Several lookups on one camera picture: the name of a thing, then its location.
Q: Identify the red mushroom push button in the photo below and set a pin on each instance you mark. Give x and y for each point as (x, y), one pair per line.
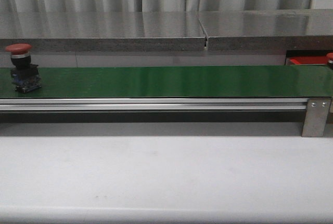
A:
(329, 57)

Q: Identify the green conveyor belt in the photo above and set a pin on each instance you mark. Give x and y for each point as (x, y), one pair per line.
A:
(263, 81)

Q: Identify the left steel counter top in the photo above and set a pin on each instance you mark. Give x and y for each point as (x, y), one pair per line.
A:
(103, 31)

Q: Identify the steel counter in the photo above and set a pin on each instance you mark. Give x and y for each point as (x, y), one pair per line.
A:
(103, 31)
(304, 29)

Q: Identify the red plastic bin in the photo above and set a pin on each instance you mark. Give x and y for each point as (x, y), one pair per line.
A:
(308, 60)

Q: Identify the red push button left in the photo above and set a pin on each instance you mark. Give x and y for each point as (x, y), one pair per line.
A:
(25, 75)

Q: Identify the right steel counter top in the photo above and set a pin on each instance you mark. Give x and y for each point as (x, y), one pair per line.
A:
(304, 29)

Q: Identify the steel conveyor support bracket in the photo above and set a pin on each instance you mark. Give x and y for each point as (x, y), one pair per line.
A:
(317, 110)

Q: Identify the aluminium conveyor side rail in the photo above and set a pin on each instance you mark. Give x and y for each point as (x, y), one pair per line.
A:
(145, 104)

